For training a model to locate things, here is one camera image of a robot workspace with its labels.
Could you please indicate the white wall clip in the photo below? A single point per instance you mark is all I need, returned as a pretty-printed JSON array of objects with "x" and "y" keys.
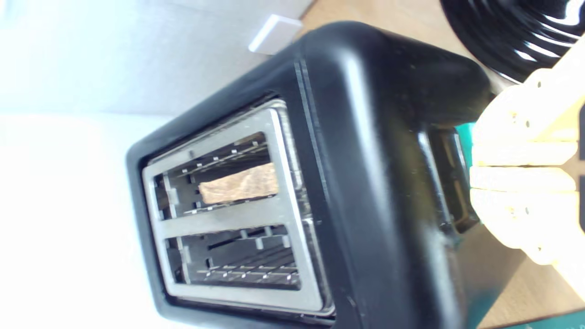
[{"x": 276, "y": 34}]

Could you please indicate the black plate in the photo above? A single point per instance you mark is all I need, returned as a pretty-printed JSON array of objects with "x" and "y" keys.
[{"x": 502, "y": 32}]

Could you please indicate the green cutting mat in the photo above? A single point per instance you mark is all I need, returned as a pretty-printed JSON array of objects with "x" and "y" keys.
[{"x": 571, "y": 322}]

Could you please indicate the brown bread slice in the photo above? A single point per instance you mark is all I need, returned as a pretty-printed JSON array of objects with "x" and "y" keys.
[{"x": 242, "y": 185}]

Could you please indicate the black two-slot toaster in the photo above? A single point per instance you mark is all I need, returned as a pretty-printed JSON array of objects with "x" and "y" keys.
[{"x": 374, "y": 160}]

